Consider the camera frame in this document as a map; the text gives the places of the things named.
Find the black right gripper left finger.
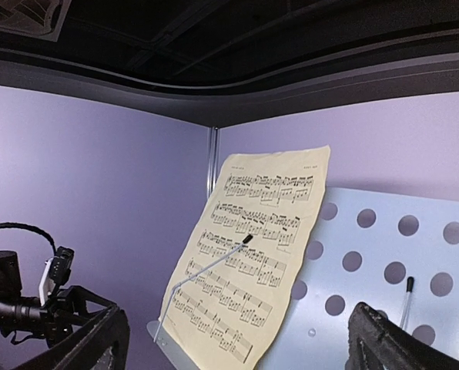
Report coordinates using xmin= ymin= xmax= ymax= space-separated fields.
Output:
xmin=5 ymin=305 xmax=130 ymax=369

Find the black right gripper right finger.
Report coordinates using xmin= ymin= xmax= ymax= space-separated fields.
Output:
xmin=348 ymin=301 xmax=459 ymax=370

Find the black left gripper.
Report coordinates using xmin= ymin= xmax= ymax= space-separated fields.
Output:
xmin=41 ymin=285 xmax=116 ymax=347

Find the light blue folding music stand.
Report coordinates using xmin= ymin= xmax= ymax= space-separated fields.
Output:
xmin=146 ymin=187 xmax=459 ymax=370

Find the yellow sheet music page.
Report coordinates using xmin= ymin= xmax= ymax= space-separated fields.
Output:
xmin=159 ymin=146 xmax=330 ymax=369

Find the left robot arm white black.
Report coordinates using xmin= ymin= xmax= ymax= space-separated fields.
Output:
xmin=0 ymin=222 xmax=115 ymax=348

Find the left aluminium corner post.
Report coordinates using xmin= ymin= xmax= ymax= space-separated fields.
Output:
xmin=206 ymin=127 xmax=219 ymax=199

